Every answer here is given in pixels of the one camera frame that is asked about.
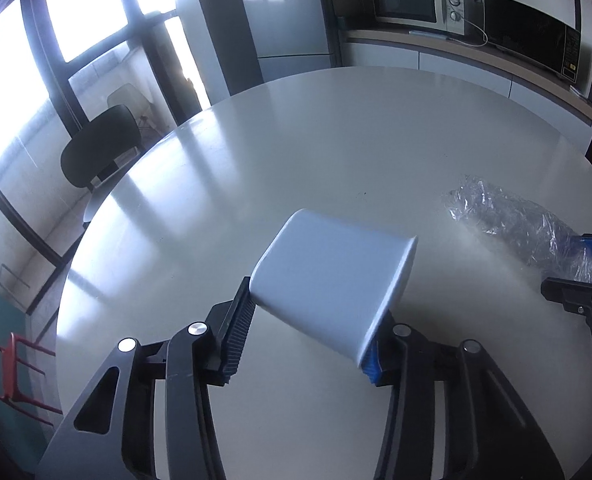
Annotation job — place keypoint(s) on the silver refrigerator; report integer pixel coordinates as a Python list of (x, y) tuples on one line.
[(286, 10)]

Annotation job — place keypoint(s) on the red chair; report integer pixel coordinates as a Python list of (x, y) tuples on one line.
[(13, 370)]

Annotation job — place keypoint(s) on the round white table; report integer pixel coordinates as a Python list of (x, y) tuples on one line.
[(326, 135)]

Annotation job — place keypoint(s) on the clear crinkled plastic bag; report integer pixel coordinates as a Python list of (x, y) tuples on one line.
[(515, 220)]

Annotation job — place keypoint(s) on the white plastic cup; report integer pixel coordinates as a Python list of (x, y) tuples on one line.
[(331, 275)]

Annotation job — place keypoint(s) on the dark green chair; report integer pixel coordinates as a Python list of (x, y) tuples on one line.
[(101, 145)]

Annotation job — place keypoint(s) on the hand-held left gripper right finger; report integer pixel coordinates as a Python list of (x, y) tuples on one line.
[(373, 367)]

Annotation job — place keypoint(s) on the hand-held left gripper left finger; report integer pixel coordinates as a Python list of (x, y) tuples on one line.
[(238, 330)]

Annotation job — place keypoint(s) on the white microwave with dials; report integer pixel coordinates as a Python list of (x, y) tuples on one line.
[(405, 2)]

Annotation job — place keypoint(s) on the black microwave oven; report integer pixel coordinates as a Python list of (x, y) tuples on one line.
[(525, 30)]

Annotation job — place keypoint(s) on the wooden kitchen counter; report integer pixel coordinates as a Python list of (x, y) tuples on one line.
[(425, 44)]

